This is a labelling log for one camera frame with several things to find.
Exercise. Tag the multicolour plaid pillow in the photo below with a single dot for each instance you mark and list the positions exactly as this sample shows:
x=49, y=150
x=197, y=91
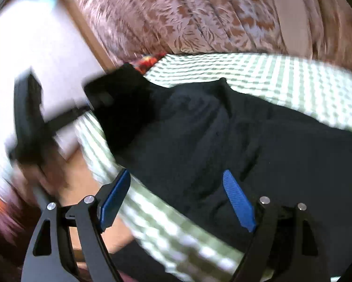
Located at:
x=145, y=63

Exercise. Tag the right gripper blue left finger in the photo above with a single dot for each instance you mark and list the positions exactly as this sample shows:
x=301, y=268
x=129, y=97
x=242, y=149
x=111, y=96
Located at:
x=111, y=197

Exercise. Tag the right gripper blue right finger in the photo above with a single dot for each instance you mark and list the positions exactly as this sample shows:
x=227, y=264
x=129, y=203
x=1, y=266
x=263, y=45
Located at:
x=242, y=207

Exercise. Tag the green white checkered bedsheet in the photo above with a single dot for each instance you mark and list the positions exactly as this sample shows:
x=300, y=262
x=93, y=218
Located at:
x=168, y=246

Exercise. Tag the black pants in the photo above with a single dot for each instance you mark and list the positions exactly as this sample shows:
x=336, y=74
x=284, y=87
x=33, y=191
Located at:
x=180, y=141

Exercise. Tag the brown floral curtain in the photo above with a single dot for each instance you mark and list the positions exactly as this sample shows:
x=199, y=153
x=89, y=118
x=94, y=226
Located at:
x=129, y=29

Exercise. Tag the person's left hand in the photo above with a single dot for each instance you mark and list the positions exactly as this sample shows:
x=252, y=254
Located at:
x=50, y=175

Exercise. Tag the beige curtain tieback band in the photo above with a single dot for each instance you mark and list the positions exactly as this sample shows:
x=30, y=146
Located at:
x=294, y=26

